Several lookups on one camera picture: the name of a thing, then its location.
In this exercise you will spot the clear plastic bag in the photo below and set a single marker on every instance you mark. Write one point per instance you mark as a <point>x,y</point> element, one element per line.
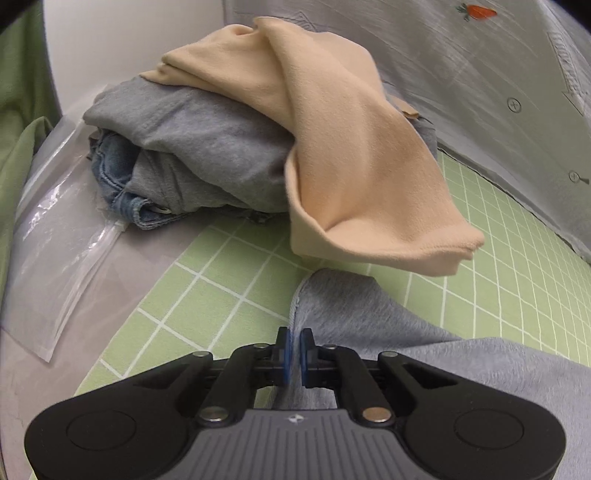
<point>55,258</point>

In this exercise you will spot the green cloth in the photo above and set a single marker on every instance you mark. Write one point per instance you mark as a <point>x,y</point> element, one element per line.
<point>18,138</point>

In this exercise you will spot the beige garment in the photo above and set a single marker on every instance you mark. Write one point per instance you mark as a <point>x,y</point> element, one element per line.
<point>360,175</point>

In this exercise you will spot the green grid mat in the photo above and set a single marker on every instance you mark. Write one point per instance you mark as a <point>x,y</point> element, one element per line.
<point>217,277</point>

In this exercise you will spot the blue denim jeans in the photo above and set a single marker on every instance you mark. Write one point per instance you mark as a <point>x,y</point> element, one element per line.
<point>113,180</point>

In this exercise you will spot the grey t-shirt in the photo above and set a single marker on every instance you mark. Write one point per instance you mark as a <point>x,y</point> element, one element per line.
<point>438,346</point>
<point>198,138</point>

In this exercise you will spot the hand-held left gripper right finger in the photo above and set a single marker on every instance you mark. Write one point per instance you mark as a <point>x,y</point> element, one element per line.
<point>305,360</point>

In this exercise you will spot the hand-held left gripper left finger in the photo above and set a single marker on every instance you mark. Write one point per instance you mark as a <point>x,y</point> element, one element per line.
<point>286,360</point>

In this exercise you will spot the white board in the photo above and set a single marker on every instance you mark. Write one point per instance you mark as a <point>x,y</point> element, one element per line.
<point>129,50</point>

